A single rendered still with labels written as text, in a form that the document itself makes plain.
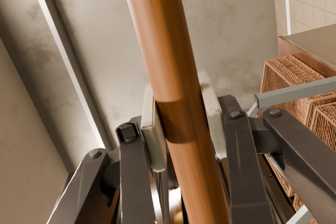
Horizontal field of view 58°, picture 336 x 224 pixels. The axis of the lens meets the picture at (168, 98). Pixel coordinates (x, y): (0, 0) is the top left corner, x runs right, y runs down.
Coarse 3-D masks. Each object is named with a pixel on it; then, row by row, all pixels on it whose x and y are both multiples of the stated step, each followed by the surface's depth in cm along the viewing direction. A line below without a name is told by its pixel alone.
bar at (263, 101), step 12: (300, 84) 111; (312, 84) 109; (324, 84) 108; (264, 96) 109; (276, 96) 109; (288, 96) 109; (300, 96) 109; (252, 108) 112; (264, 108) 113; (216, 156) 120; (228, 216) 93; (300, 216) 70; (312, 216) 70
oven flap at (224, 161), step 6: (222, 162) 181; (222, 168) 176; (222, 174) 172; (228, 186) 162; (228, 192) 159; (270, 198) 139; (270, 204) 135; (276, 210) 134; (276, 216) 129; (276, 222) 127; (282, 222) 128
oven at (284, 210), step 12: (264, 168) 164; (264, 180) 155; (276, 180) 154; (60, 192) 188; (180, 192) 176; (276, 192) 146; (120, 204) 165; (228, 204) 147; (276, 204) 140; (288, 204) 138; (120, 216) 157; (288, 216) 133
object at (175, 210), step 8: (168, 152) 179; (168, 160) 171; (168, 168) 163; (168, 176) 156; (168, 184) 149; (176, 184) 167; (168, 192) 143; (176, 192) 160; (168, 200) 138; (176, 200) 153; (168, 208) 134; (176, 208) 147; (168, 216) 129; (176, 216) 141
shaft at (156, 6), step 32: (128, 0) 16; (160, 0) 16; (160, 32) 16; (160, 64) 17; (192, 64) 18; (160, 96) 18; (192, 96) 18; (192, 128) 19; (192, 160) 20; (192, 192) 21
